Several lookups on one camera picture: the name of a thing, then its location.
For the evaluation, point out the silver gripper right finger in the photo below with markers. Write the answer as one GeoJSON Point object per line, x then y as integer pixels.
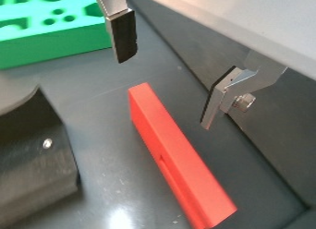
{"type": "Point", "coordinates": [233, 89]}

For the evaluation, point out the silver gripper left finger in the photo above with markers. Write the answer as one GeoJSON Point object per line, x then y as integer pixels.
{"type": "Point", "coordinates": [121, 27]}

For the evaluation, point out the red double-square block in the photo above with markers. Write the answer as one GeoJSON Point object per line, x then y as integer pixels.
{"type": "Point", "coordinates": [204, 200]}

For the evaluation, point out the green foam shape board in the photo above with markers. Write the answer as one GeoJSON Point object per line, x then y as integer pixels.
{"type": "Point", "coordinates": [46, 29]}

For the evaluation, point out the black curved holder stand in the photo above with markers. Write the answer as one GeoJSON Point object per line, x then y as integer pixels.
{"type": "Point", "coordinates": [38, 167]}

